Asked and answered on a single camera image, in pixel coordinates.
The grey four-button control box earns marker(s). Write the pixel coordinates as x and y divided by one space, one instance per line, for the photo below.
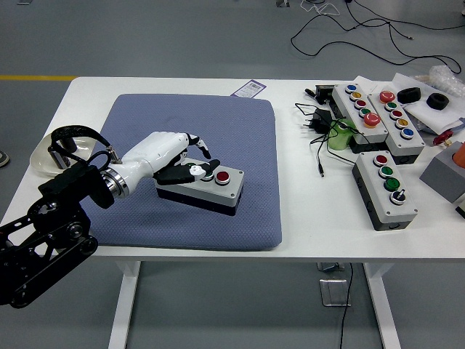
227 194
374 189

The white table leg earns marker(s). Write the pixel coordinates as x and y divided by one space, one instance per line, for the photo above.
121 309
385 309

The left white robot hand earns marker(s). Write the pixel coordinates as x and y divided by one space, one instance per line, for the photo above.
156 151

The plain grey box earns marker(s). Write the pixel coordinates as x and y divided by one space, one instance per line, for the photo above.
439 174

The blue-grey textured mat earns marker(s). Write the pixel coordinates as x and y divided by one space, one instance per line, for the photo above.
236 138

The grey shoe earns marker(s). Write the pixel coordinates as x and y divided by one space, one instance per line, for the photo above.
3 160

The large white paper sheet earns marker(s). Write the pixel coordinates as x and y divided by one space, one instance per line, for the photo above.
432 116

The metal floor socket plate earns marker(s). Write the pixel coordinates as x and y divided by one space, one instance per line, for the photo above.
332 291

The white and black object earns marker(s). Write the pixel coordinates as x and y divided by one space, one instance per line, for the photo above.
461 207

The small white paper sheet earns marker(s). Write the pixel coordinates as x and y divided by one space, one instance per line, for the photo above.
365 81

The purple barcode label card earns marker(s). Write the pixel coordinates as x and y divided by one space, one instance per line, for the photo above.
248 89

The light green foam block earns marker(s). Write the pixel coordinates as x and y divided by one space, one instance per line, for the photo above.
339 140

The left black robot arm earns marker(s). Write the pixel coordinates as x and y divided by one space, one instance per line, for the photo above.
72 183

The orange object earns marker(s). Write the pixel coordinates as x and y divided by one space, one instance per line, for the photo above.
459 155

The grey five-button control box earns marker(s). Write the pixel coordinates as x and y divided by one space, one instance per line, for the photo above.
345 100
381 109

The small black device box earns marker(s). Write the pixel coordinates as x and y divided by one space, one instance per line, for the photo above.
323 94

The clear bubble wrap bag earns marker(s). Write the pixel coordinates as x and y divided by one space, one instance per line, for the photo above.
445 78

